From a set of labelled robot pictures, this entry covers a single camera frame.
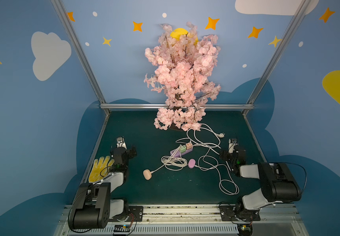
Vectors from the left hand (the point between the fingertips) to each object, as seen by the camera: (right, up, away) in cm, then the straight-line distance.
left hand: (125, 144), depth 90 cm
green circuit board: (+4, -40, -17) cm, 44 cm away
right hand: (+69, -3, +7) cm, 69 cm away
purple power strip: (+33, -7, +3) cm, 34 cm away
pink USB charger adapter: (+40, -2, +4) cm, 40 cm away
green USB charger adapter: (+36, -4, +2) cm, 37 cm away
